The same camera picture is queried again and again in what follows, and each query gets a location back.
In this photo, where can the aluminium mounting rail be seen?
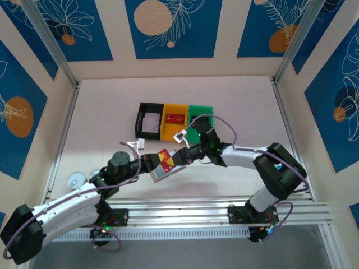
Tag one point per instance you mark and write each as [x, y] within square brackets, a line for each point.
[182, 213]

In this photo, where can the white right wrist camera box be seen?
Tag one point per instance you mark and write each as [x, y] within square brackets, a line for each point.
[179, 137]

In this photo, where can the blue floral wall panel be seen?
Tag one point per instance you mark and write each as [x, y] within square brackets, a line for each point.
[196, 42]
[28, 47]
[322, 134]
[28, 157]
[322, 33]
[84, 42]
[252, 42]

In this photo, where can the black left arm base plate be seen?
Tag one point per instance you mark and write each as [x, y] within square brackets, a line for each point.
[122, 217]

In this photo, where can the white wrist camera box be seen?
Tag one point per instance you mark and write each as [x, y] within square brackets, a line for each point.
[179, 137]
[138, 144]

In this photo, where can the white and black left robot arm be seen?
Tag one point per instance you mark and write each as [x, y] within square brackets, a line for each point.
[64, 201]

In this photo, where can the aluminium frame post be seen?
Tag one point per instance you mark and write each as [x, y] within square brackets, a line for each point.
[50, 42]
[298, 42]

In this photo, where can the black card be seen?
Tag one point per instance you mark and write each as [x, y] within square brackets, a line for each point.
[203, 119]

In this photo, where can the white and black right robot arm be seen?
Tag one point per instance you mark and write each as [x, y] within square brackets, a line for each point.
[241, 157]

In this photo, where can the aluminium table side rail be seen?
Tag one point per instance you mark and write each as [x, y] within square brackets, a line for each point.
[281, 101]
[67, 123]

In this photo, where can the red printed card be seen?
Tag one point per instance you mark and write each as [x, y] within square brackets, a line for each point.
[166, 168]
[175, 118]

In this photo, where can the black controller board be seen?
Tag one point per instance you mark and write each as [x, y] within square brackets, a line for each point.
[255, 235]
[99, 234]

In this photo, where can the tan leather card holder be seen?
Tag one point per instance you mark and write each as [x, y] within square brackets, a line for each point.
[162, 176]

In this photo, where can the yellow plastic bin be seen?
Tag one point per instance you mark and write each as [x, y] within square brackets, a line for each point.
[174, 131]

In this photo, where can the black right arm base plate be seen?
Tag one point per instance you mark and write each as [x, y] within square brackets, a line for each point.
[234, 214]

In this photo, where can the black plastic bin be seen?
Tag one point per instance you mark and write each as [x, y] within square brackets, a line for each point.
[138, 120]

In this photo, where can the green plastic bin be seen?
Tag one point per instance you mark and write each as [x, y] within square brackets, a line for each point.
[200, 109]

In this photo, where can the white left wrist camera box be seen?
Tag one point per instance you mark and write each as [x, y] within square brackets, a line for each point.
[138, 144]

